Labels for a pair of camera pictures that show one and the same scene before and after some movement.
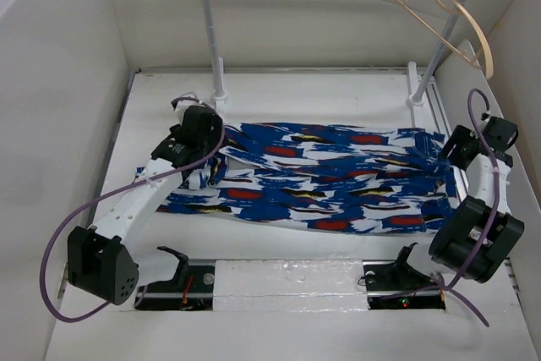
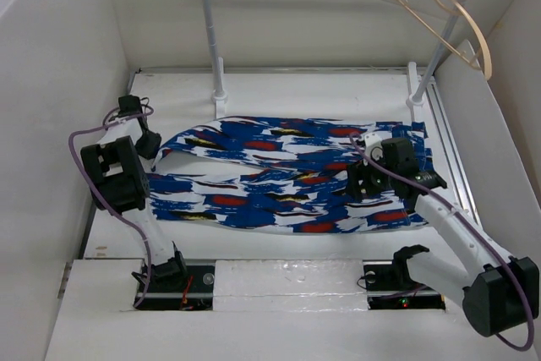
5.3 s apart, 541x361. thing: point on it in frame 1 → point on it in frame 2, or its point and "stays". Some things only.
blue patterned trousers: x=319 y=177 stays
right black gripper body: x=462 y=136 → x=376 y=178
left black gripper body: x=211 y=142 → x=146 y=144
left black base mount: x=191 y=288 stays
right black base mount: x=395 y=285 stays
